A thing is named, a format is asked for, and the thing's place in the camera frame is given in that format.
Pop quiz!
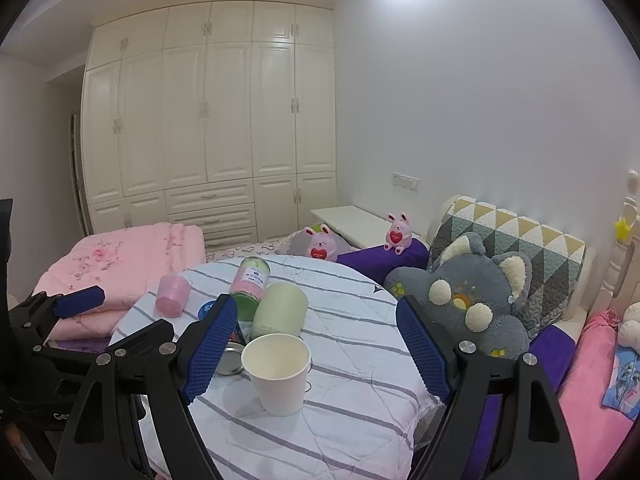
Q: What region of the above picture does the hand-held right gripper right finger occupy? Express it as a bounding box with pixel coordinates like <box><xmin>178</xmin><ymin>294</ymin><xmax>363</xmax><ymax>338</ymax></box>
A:
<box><xmin>395</xmin><ymin>294</ymin><xmax>581</xmax><ymax>480</ymax></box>

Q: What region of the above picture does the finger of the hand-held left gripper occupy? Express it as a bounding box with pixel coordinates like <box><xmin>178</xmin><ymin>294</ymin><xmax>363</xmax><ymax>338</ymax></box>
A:
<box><xmin>7</xmin><ymin>284</ymin><xmax>106</xmax><ymax>347</ymax></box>

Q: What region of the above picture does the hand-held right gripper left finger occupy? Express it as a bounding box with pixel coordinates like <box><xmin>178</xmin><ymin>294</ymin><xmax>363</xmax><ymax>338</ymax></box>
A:
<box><xmin>62</xmin><ymin>293</ymin><xmax>239</xmax><ymax>480</ymax></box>

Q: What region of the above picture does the white paper cup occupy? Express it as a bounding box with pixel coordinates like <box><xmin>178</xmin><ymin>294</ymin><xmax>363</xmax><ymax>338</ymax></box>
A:
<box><xmin>241</xmin><ymin>333</ymin><xmax>312</xmax><ymax>416</ymax></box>

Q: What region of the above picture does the pale green cup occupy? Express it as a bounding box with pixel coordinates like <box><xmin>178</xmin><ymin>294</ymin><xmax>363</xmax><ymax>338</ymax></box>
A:
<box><xmin>249</xmin><ymin>281</ymin><xmax>309</xmax><ymax>341</ymax></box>

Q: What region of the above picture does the pink cup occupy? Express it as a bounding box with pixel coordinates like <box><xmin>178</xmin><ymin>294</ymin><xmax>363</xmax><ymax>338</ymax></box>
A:
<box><xmin>155</xmin><ymin>274</ymin><xmax>193</xmax><ymax>318</ymax></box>

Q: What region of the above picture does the round metal lid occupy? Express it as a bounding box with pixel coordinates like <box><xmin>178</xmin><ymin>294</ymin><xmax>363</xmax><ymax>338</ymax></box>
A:
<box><xmin>215</xmin><ymin>344</ymin><xmax>246</xmax><ymax>376</ymax></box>

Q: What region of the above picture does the pink floral quilt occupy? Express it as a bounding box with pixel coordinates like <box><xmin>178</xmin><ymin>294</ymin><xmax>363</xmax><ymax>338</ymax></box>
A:
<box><xmin>31</xmin><ymin>221</ymin><xmax>207</xmax><ymax>346</ymax></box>

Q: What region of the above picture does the grey plush cat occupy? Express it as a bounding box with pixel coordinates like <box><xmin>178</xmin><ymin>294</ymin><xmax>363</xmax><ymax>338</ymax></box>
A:
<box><xmin>383</xmin><ymin>232</ymin><xmax>533</xmax><ymax>361</ymax></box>

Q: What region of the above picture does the glass jar with pink label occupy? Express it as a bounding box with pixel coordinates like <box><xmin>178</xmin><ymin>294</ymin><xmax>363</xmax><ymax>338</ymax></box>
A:
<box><xmin>228</xmin><ymin>256</ymin><xmax>272</xmax><ymax>323</ymax></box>

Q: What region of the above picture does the black chair back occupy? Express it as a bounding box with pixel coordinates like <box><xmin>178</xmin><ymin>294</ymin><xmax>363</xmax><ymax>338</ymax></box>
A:
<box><xmin>0</xmin><ymin>198</ymin><xmax>14</xmax><ymax>311</ymax></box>

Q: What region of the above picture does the pink bunny toy with heart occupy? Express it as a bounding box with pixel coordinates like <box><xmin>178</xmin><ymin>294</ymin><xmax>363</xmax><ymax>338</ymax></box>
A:
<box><xmin>301</xmin><ymin>224</ymin><xmax>335</xmax><ymax>262</ymax></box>
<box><xmin>382</xmin><ymin>212</ymin><xmax>414</xmax><ymax>255</ymax></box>

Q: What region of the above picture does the triangle pattern quilted cushion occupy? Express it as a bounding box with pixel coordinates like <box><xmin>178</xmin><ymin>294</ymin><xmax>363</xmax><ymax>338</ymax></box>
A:
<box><xmin>429</xmin><ymin>196</ymin><xmax>588</xmax><ymax>341</ymax></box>

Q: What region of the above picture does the white nightstand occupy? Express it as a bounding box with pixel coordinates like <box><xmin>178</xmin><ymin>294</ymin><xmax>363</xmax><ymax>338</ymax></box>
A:
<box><xmin>310</xmin><ymin>205</ymin><xmax>397</xmax><ymax>251</ymax></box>

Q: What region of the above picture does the pink pillow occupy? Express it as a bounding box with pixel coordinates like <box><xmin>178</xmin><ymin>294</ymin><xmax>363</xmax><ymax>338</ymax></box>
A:
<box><xmin>556</xmin><ymin>308</ymin><xmax>636</xmax><ymax>480</ymax></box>

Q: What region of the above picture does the blue printed cloth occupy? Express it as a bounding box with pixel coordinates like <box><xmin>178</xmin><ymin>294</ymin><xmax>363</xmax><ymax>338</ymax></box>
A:
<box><xmin>601</xmin><ymin>344</ymin><xmax>640</xmax><ymax>416</ymax></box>

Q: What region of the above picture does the white plush toy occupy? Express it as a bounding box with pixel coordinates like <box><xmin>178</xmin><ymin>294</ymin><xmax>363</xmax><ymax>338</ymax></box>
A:
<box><xmin>617</xmin><ymin>302</ymin><xmax>640</xmax><ymax>349</ymax></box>

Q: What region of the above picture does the cream white wardrobe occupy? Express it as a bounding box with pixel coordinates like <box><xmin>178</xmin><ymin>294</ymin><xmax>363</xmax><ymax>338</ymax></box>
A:
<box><xmin>80</xmin><ymin>0</ymin><xmax>338</xmax><ymax>250</ymax></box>

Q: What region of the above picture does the white bed post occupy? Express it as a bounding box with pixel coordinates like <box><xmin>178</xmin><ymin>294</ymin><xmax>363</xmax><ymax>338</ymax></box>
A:
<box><xmin>590</xmin><ymin>170</ymin><xmax>640</xmax><ymax>321</ymax></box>

